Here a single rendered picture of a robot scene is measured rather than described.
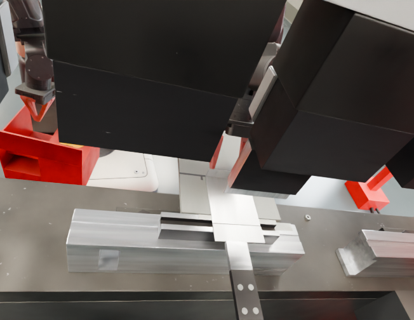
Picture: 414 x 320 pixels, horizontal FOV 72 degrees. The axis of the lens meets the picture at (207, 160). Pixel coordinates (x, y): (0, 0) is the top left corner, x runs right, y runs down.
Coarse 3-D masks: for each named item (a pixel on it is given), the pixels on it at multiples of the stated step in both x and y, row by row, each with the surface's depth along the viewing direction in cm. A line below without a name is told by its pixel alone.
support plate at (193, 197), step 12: (228, 144) 61; (228, 156) 58; (180, 168) 52; (192, 168) 53; (204, 168) 54; (216, 168) 55; (228, 168) 56; (180, 180) 50; (192, 180) 51; (204, 180) 52; (180, 192) 48; (192, 192) 49; (204, 192) 50; (180, 204) 47; (192, 204) 47; (204, 204) 48; (264, 204) 52; (264, 216) 50; (276, 216) 51
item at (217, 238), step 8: (216, 224) 46; (224, 224) 46; (216, 232) 44; (224, 232) 45; (232, 232) 45; (240, 232) 46; (248, 232) 46; (256, 232) 47; (216, 240) 44; (224, 240) 44; (232, 240) 44; (240, 240) 45; (248, 240) 45; (256, 240) 46; (264, 240) 46
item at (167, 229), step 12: (168, 216) 44; (180, 216) 45; (192, 216) 46; (168, 228) 43; (180, 228) 43; (192, 228) 44; (204, 228) 45; (264, 228) 49; (192, 240) 46; (204, 240) 46
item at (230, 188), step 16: (240, 160) 36; (256, 160) 34; (240, 176) 36; (256, 176) 37; (272, 176) 37; (288, 176) 37; (304, 176) 38; (224, 192) 40; (240, 192) 40; (256, 192) 41; (272, 192) 40; (288, 192) 40
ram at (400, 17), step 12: (324, 0) 19; (336, 0) 19; (348, 0) 19; (360, 0) 19; (372, 0) 19; (384, 0) 19; (396, 0) 20; (408, 0) 20; (360, 12) 20; (372, 12) 20; (384, 12) 20; (396, 12) 20; (408, 12) 20; (396, 24) 21; (408, 24) 21
